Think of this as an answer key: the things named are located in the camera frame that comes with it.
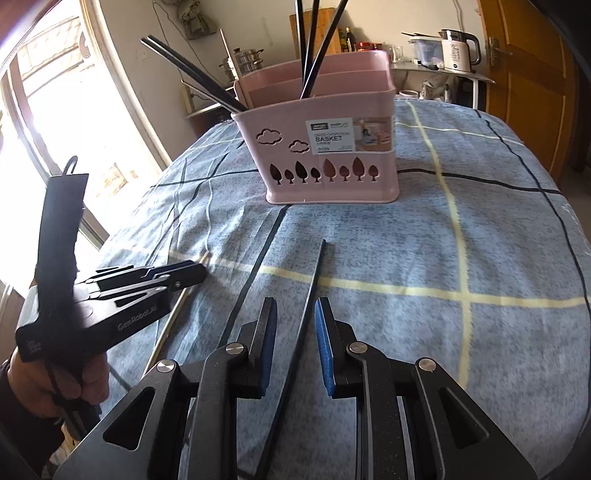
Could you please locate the steel steamer pot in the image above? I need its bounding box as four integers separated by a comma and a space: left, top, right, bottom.
218, 46, 265, 80

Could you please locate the small stove stand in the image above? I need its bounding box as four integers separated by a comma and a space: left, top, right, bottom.
182, 83, 236, 121

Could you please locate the wooden door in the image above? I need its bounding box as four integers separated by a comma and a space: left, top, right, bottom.
475, 0, 578, 183

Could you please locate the water filter pitcher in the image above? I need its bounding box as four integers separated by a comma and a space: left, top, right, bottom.
409, 37, 441, 65

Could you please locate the wooden cutting board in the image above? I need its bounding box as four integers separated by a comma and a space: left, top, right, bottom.
289, 8, 340, 61

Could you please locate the white electric kettle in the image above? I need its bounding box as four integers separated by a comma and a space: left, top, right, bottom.
438, 28, 482, 75

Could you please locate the crumpled plastic bag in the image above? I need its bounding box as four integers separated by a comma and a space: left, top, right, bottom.
420, 78, 451, 100

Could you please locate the black chopstick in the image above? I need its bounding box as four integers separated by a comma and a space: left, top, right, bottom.
140, 39, 241, 113
147, 34, 251, 112
259, 239, 328, 480
302, 0, 321, 100
294, 0, 309, 100
307, 0, 350, 99

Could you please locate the wooden chopstick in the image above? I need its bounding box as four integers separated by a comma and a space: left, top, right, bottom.
141, 251, 212, 377
220, 28, 241, 81

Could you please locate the person's left hand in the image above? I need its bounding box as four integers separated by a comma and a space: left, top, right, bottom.
9, 346, 110, 415

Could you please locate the hanging cloth bag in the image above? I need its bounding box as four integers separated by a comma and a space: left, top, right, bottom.
164, 0, 218, 40

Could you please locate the blue checked bedsheet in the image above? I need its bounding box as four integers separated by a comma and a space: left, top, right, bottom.
81, 99, 591, 480

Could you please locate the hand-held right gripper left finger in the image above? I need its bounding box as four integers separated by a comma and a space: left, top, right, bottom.
53, 296, 279, 480

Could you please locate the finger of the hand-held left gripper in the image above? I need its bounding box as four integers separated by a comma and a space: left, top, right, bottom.
85, 260, 208, 293
88, 281, 170, 310

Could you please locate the white side table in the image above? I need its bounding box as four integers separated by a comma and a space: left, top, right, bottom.
390, 60, 496, 112

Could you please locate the pink plastic chopstick basket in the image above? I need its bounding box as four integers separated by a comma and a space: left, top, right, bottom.
231, 50, 400, 205

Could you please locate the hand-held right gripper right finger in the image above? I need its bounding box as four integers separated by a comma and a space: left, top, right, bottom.
314, 296, 539, 480

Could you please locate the person's left forearm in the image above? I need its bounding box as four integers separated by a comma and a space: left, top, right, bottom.
0, 360, 65, 480

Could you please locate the white framed window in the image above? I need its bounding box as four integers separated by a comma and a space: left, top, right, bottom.
0, 0, 174, 296

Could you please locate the metal door handle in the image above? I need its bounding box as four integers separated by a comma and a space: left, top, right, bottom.
485, 37, 513, 70

